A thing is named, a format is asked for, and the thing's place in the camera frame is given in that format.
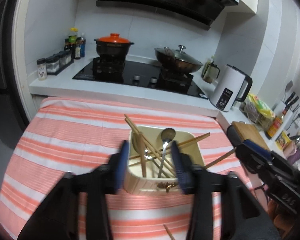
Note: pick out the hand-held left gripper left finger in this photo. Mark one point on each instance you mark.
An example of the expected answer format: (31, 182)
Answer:
(122, 165)

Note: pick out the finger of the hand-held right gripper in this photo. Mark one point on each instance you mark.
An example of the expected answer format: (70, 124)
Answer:
(256, 147)
(250, 160)

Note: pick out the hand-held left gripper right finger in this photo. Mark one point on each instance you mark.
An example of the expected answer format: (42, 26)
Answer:
(181, 170)

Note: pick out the wooden chopstick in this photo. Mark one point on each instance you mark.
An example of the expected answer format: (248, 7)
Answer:
(168, 232)
(130, 121)
(129, 124)
(220, 158)
(201, 136)
(195, 140)

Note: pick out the cream plastic utensil box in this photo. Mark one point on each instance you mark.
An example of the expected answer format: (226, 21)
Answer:
(145, 185)

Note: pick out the metal spoon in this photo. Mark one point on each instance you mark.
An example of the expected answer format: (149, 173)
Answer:
(168, 134)

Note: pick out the wooden cutting board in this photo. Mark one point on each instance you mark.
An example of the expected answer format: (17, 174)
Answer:
(252, 135)

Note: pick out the pink cloth black trim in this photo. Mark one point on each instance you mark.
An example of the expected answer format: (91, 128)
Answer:
(258, 192)

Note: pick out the yellow food packet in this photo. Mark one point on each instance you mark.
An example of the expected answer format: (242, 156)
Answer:
(283, 141)

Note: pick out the brown sauce bottle yellow label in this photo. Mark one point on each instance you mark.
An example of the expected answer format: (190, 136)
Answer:
(277, 125)

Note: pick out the yellow green bag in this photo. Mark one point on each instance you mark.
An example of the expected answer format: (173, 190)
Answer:
(262, 106)

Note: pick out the white knife holder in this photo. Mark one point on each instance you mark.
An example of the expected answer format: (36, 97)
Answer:
(291, 120)

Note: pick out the white electric kettle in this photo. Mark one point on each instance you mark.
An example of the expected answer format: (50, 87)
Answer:
(227, 90)

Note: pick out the pink striped cloth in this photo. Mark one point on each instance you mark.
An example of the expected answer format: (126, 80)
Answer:
(65, 135)

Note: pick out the grey spatula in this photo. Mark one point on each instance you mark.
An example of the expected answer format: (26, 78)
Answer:
(289, 86)

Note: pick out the black glass gas stove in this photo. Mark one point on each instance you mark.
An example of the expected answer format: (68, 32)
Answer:
(140, 70)

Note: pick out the dark metal wok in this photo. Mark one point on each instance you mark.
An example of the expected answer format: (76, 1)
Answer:
(180, 67)

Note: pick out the row of spice jars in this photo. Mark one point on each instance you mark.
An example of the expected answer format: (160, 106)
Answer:
(62, 70)

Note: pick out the glass wok lid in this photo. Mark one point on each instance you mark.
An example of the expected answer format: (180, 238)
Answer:
(185, 56)

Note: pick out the black clay pot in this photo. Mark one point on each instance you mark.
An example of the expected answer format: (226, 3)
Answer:
(112, 50)

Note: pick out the dark-lid spice jar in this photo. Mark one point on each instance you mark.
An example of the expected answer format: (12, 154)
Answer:
(70, 55)
(67, 58)
(51, 66)
(61, 61)

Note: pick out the labelled dark sauce bottle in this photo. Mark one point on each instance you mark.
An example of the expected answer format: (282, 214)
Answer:
(77, 51)

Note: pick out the blue bottle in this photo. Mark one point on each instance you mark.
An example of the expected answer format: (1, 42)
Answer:
(82, 45)

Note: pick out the orange pot lid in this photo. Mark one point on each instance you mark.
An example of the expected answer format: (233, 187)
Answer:
(115, 38)

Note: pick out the small dark sauce bottle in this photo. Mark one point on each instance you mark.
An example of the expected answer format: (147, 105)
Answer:
(67, 45)

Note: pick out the yellow-cap oil bottle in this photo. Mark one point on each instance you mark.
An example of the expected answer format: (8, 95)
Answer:
(72, 37)

